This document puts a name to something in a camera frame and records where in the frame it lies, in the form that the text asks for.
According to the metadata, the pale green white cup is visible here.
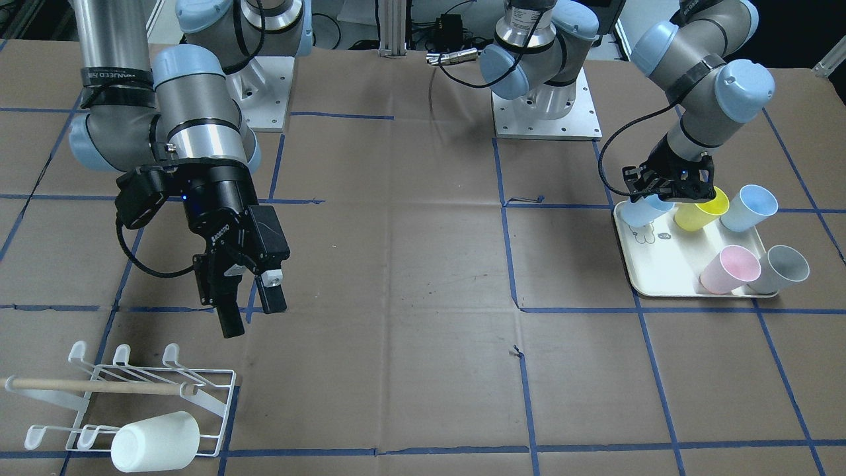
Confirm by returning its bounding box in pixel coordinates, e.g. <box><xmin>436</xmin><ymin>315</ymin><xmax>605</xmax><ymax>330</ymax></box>
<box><xmin>110</xmin><ymin>412</ymin><xmax>200</xmax><ymax>473</ymax></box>

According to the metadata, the grey plastic cup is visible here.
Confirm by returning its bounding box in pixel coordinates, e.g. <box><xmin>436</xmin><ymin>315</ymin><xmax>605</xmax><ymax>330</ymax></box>
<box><xmin>748</xmin><ymin>245</ymin><xmax>810</xmax><ymax>294</ymax></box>

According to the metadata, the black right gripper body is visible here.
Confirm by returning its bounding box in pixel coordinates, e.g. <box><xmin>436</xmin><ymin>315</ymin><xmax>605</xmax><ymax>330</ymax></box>
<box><xmin>173</xmin><ymin>159</ymin><xmax>290</xmax><ymax>307</ymax></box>

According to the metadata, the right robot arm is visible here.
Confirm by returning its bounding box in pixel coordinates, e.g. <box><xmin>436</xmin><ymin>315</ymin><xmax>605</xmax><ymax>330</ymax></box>
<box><xmin>69</xmin><ymin>1</ymin><xmax>313</xmax><ymax>338</ymax></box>

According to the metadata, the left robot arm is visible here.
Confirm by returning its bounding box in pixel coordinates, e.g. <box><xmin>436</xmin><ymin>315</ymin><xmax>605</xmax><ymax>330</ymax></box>
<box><xmin>478</xmin><ymin>1</ymin><xmax>775</xmax><ymax>203</ymax></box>

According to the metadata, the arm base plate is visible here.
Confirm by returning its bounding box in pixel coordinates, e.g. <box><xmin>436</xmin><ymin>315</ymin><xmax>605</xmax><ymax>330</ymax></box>
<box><xmin>226</xmin><ymin>56</ymin><xmax>295</xmax><ymax>132</ymax></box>
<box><xmin>490</xmin><ymin>69</ymin><xmax>602</xmax><ymax>141</ymax></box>

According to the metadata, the yellow plastic cup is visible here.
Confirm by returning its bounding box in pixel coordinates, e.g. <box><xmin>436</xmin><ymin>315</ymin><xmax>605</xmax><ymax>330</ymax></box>
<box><xmin>673</xmin><ymin>186</ymin><xmax>730</xmax><ymax>231</ymax></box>

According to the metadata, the light blue cup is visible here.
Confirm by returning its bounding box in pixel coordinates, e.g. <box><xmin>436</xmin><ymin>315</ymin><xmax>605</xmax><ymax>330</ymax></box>
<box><xmin>620</xmin><ymin>194</ymin><xmax>675</xmax><ymax>228</ymax></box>
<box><xmin>720</xmin><ymin>184</ymin><xmax>779</xmax><ymax>232</ymax></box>

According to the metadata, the white wire cup rack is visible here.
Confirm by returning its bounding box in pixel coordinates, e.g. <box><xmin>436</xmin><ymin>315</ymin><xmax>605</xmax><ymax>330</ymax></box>
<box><xmin>3</xmin><ymin>340</ymin><xmax>238</xmax><ymax>459</ymax></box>

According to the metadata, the cream plastic tray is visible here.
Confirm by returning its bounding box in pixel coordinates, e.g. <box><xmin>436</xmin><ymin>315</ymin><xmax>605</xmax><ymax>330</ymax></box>
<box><xmin>613</xmin><ymin>202</ymin><xmax>767</xmax><ymax>298</ymax></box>

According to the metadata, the pink plastic cup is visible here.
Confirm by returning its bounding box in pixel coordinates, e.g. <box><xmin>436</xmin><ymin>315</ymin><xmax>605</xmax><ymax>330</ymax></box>
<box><xmin>700</xmin><ymin>245</ymin><xmax>761</xmax><ymax>294</ymax></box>

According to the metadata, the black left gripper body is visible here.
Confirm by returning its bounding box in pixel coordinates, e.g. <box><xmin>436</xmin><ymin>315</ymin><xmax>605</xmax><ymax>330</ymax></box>
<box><xmin>622</xmin><ymin>138</ymin><xmax>716</xmax><ymax>203</ymax></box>

